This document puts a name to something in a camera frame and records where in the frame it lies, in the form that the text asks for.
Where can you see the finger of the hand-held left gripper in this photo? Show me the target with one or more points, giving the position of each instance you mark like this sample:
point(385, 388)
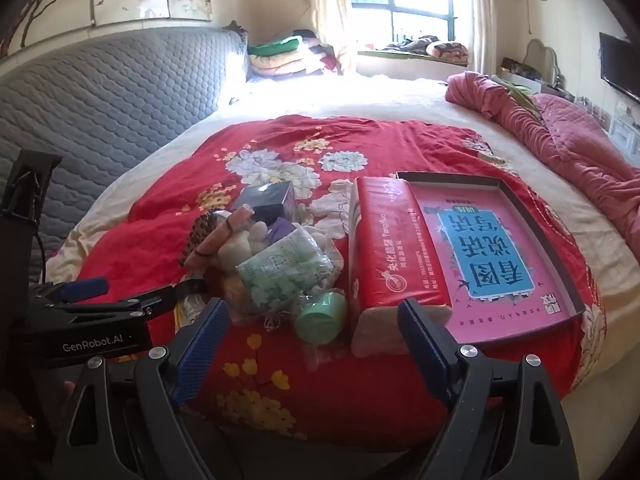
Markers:
point(150, 305)
point(85, 288)

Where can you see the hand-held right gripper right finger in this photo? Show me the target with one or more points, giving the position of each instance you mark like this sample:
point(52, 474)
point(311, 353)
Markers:
point(425, 355)

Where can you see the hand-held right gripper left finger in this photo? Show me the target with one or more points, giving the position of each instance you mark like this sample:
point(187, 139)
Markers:
point(200, 350)

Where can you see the leopard print scrunchie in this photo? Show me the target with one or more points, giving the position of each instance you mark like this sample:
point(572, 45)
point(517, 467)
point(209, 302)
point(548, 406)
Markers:
point(197, 235)

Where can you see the red tissue pack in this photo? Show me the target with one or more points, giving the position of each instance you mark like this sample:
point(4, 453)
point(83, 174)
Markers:
point(390, 260)

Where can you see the pink fabric hair band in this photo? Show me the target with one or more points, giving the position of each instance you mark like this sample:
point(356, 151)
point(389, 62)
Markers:
point(220, 235)

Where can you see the clear plastic bag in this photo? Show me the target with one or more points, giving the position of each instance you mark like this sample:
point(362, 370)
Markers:
point(317, 352)

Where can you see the mint green cup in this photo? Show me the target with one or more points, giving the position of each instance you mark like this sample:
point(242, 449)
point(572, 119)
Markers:
point(320, 317)

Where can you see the green floral tissue pack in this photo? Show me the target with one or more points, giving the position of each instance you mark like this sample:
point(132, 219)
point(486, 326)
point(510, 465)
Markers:
point(280, 270)

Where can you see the dark blue box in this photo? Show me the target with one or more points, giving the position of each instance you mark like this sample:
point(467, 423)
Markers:
point(265, 200)

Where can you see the grey quilted headboard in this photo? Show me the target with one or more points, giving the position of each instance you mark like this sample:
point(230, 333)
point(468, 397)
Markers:
point(125, 100)

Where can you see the red floral blanket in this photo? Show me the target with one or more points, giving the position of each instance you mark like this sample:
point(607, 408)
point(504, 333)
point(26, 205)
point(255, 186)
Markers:
point(400, 150)

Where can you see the pink quilt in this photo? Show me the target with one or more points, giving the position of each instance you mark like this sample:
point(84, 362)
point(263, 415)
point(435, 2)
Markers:
point(575, 145)

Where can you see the cream bed sheet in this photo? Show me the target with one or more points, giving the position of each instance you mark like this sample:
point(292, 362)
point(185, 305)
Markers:
point(350, 95)

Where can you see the stack of folded blankets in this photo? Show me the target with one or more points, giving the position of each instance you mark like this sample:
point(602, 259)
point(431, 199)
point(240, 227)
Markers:
point(280, 60)

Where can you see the white drawer unit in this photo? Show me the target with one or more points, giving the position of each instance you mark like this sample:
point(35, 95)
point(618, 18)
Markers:
point(625, 130)

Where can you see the clothes on windowsill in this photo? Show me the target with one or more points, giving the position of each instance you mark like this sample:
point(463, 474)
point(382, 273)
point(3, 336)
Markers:
point(445, 50)

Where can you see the dressing table mirror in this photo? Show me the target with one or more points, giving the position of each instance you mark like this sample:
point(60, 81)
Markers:
point(542, 57)

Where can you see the black television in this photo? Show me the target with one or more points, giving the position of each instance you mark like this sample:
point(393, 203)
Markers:
point(620, 65)

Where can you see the cream curtain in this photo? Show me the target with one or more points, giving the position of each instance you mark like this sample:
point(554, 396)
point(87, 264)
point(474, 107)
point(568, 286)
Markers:
point(330, 0)
point(482, 10)

